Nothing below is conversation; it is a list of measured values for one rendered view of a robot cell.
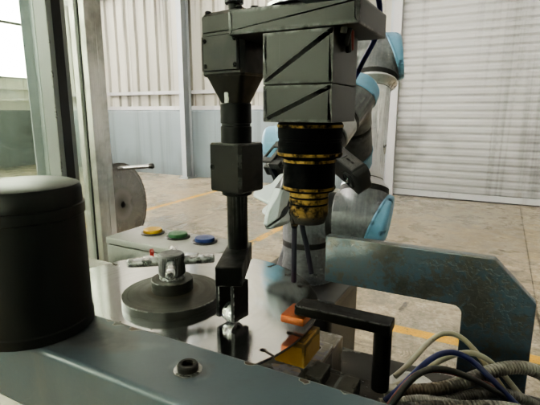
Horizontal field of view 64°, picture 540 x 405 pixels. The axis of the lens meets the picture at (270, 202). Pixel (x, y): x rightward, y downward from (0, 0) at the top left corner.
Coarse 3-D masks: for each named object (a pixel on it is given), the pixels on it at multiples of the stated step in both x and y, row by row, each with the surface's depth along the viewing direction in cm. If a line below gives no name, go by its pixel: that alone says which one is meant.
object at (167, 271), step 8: (176, 248) 53; (160, 256) 48; (168, 256) 47; (176, 256) 48; (184, 256) 49; (192, 256) 49; (200, 256) 49; (208, 256) 49; (128, 264) 48; (136, 264) 48; (144, 264) 48; (152, 264) 48; (160, 264) 48; (168, 264) 46; (176, 264) 48; (184, 264) 49; (160, 272) 48; (168, 272) 44; (176, 272) 48; (184, 272) 49; (168, 280) 48; (176, 280) 48
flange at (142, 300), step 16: (128, 288) 50; (144, 288) 50; (160, 288) 47; (176, 288) 47; (192, 288) 49; (208, 288) 50; (128, 304) 46; (144, 304) 46; (160, 304) 46; (176, 304) 46; (192, 304) 46; (208, 304) 46; (160, 320) 44; (176, 320) 44
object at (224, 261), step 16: (224, 96) 43; (240, 208) 45; (240, 224) 46; (240, 240) 46; (224, 256) 44; (240, 256) 44; (224, 272) 41; (240, 272) 41; (224, 288) 44; (240, 288) 43; (224, 304) 44; (240, 304) 43
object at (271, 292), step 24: (120, 264) 61; (192, 264) 61; (264, 264) 61; (96, 288) 52; (120, 288) 52; (264, 288) 52; (288, 288) 52; (312, 288) 52; (96, 312) 46; (120, 312) 46; (264, 312) 46; (168, 336) 41; (192, 336) 41; (216, 336) 41; (240, 336) 41; (264, 336) 41; (288, 336) 41; (264, 360) 37
